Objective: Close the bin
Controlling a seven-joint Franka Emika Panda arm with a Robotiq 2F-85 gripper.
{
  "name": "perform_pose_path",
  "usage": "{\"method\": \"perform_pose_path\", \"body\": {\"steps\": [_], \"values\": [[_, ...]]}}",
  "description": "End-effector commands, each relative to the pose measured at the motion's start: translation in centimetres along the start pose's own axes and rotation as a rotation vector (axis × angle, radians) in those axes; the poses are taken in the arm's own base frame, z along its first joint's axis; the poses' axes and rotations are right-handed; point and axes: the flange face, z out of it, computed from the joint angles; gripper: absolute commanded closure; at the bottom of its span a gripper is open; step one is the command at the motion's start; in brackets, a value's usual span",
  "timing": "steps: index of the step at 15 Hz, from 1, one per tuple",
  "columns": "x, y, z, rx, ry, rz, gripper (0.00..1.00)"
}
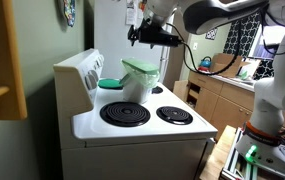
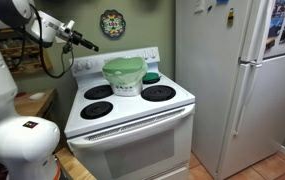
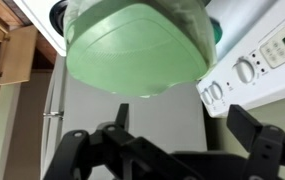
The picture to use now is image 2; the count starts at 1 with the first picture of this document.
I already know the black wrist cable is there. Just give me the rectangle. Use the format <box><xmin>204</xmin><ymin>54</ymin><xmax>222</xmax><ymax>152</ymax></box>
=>
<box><xmin>27</xmin><ymin>2</ymin><xmax>75</xmax><ymax>80</ymax></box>

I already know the white refrigerator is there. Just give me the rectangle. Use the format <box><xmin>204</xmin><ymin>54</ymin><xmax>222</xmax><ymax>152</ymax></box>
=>
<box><xmin>175</xmin><ymin>0</ymin><xmax>285</xmax><ymax>180</ymax></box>

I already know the small white dish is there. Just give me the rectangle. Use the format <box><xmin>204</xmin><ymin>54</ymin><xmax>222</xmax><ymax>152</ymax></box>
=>
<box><xmin>28</xmin><ymin>91</ymin><xmax>47</xmax><ymax>102</ymax></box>

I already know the small black coil burner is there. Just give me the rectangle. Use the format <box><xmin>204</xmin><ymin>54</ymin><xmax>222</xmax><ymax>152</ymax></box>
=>
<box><xmin>79</xmin><ymin>101</ymin><xmax>114</xmax><ymax>121</ymax></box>

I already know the small red item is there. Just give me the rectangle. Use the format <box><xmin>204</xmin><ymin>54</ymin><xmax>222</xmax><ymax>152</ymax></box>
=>
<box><xmin>14</xmin><ymin>91</ymin><xmax>28</xmax><ymax>99</ymax></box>

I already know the wooden wall shelf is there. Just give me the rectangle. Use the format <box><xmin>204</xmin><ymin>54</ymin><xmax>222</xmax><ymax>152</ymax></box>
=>
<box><xmin>0</xmin><ymin>28</ymin><xmax>54</xmax><ymax>76</ymax></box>

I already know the dark yellow fridge magnet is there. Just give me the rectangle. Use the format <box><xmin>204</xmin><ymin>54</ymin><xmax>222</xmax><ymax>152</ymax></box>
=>
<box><xmin>264</xmin><ymin>37</ymin><xmax>277</xmax><ymax>51</ymax></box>

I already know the grey wrist adapter mount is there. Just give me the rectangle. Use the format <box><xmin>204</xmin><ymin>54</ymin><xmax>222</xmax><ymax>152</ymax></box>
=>
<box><xmin>57</xmin><ymin>19</ymin><xmax>77</xmax><ymax>44</ymax></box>

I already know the wooden butcher block board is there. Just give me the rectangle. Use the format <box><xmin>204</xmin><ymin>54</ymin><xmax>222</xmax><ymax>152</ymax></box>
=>
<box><xmin>53</xmin><ymin>146</ymin><xmax>98</xmax><ymax>180</ymax></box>

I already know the small white bin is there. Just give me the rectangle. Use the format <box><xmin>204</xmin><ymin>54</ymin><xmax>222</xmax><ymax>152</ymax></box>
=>
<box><xmin>110</xmin><ymin>79</ymin><xmax>144</xmax><ymax>98</ymax></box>

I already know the white paper note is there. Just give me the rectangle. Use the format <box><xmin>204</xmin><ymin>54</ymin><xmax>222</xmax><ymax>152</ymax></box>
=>
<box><xmin>193</xmin><ymin>0</ymin><xmax>205</xmax><ymax>14</ymax></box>

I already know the white electric stove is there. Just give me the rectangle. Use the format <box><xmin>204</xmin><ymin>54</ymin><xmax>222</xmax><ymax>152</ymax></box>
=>
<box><xmin>63</xmin><ymin>46</ymin><xmax>196</xmax><ymax>180</ymax></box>

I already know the long white fridge handle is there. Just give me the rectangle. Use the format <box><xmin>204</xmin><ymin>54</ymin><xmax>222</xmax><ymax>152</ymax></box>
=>
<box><xmin>232</xmin><ymin>61</ymin><xmax>264</xmax><ymax>137</ymax></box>

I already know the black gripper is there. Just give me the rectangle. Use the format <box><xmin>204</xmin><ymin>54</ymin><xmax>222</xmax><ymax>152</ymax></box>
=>
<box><xmin>69</xmin><ymin>30</ymin><xmax>100</xmax><ymax>53</ymax></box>

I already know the wooden side counter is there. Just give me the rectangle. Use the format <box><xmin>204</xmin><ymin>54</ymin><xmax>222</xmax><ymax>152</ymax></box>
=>
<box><xmin>13</xmin><ymin>87</ymin><xmax>58</xmax><ymax>119</ymax></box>

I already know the bottle shaped fridge magnet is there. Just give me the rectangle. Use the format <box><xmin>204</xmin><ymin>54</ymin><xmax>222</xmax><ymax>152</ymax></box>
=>
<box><xmin>226</xmin><ymin>7</ymin><xmax>236</xmax><ymax>29</ymax></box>

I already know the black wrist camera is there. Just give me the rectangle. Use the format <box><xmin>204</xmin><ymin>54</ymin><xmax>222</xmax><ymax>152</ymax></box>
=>
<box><xmin>61</xmin><ymin>40</ymin><xmax>74</xmax><ymax>55</ymax></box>

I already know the colourful decorative wall plate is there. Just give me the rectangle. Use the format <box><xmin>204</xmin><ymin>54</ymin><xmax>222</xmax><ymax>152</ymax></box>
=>
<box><xmin>99</xmin><ymin>8</ymin><xmax>127</xmax><ymax>40</ymax></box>

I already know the white oven door handle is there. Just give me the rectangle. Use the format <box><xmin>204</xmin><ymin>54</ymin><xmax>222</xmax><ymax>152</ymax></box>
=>
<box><xmin>66</xmin><ymin>103</ymin><xmax>196</xmax><ymax>150</ymax></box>

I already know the large black coil burner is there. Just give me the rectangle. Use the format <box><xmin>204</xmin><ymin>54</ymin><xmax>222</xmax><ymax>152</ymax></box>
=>
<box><xmin>83</xmin><ymin>84</ymin><xmax>114</xmax><ymax>101</ymax></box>
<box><xmin>140</xmin><ymin>84</ymin><xmax>177</xmax><ymax>103</ymax></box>

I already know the white fridge freezer handle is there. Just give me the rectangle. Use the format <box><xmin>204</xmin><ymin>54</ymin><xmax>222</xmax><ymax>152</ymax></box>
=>
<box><xmin>238</xmin><ymin>0</ymin><xmax>271</xmax><ymax>65</ymax></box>

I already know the blue landscape postcard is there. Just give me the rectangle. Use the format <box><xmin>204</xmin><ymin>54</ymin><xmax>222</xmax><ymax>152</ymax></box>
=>
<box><xmin>267</xmin><ymin>16</ymin><xmax>285</xmax><ymax>39</ymax></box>

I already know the group photo print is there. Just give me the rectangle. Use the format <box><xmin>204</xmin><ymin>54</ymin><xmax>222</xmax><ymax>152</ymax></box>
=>
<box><xmin>272</xmin><ymin>0</ymin><xmax>285</xmax><ymax>19</ymax></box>

